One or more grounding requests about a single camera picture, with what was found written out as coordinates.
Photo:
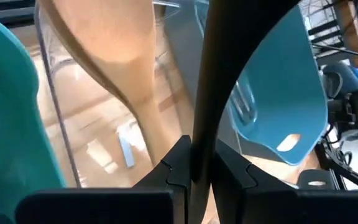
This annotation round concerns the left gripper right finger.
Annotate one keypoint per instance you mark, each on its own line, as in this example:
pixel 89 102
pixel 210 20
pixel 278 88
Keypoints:
pixel 259 205

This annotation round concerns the black plastic ladle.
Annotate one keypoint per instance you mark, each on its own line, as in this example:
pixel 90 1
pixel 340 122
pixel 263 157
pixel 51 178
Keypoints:
pixel 222 62

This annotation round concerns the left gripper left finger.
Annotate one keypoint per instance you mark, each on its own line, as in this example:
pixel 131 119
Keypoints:
pixel 154 202

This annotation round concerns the wooden solid spatula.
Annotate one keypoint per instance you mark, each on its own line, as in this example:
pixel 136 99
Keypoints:
pixel 113 46

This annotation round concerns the green plastic bin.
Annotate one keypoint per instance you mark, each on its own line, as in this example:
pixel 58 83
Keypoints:
pixel 8 124

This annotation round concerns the clear plastic bin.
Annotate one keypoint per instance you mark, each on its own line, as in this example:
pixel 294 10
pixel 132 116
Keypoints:
pixel 82 130

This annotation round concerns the blue plastic bin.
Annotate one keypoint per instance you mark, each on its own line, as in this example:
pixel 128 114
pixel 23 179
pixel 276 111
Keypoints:
pixel 284 93

